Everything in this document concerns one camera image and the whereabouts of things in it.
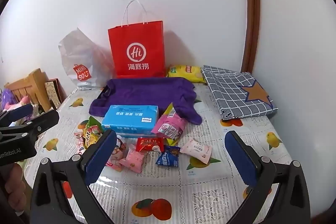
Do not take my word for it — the green triangular packet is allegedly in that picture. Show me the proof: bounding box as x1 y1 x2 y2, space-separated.
88 116 105 132

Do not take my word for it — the red snack packet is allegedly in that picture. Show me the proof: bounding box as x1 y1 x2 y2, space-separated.
136 137 164 152

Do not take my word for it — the pink square snack packet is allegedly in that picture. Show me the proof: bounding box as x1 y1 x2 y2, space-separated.
119 148 147 174

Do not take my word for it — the pink white plush toy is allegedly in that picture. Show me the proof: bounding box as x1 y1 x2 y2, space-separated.
4 95 34 119

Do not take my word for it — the blue tissue pack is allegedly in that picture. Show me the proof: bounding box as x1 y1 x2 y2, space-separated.
101 105 160 138

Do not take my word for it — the large pink cartoon snack bag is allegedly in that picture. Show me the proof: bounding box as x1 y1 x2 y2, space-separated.
106 135 126 171

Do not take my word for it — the yellow chips bag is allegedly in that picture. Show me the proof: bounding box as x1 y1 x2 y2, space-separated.
167 64 206 83

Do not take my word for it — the purple plush toy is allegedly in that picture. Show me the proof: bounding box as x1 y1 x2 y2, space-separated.
0 89 13 110

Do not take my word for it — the grey checked folded cloth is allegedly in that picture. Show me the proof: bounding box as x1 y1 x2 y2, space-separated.
201 65 279 120

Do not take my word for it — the white plastic bag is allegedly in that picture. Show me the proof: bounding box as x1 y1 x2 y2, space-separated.
58 28 116 90

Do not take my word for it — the person's left hand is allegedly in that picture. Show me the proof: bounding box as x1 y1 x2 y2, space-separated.
4 163 27 214

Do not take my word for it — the brown wooden door frame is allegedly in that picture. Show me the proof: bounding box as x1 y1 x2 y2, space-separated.
241 0 261 75

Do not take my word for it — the pale pink snack packet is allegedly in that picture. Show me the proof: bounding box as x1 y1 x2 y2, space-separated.
180 139 213 164

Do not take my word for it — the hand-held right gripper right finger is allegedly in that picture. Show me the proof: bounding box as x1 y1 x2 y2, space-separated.
224 130 312 224

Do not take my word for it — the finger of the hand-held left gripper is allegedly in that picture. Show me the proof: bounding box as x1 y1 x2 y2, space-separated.
0 104 34 128
0 110 60 139

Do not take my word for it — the blue cookie packet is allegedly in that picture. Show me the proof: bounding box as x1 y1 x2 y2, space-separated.
155 145 181 167

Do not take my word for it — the red paper bag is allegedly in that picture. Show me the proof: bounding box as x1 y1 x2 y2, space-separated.
108 0 166 79

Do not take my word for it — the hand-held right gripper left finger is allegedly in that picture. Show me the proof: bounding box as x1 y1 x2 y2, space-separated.
30 130 118 224

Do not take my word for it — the yellow snack packet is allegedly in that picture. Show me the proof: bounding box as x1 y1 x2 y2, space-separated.
83 126 103 148

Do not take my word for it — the purple towel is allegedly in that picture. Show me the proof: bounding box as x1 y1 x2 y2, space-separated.
89 77 202 125

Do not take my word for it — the wooden chair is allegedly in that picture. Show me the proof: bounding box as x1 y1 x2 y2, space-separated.
5 69 57 112

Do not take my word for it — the pink yellow snack bag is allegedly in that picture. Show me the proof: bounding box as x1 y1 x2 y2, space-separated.
151 103 188 142

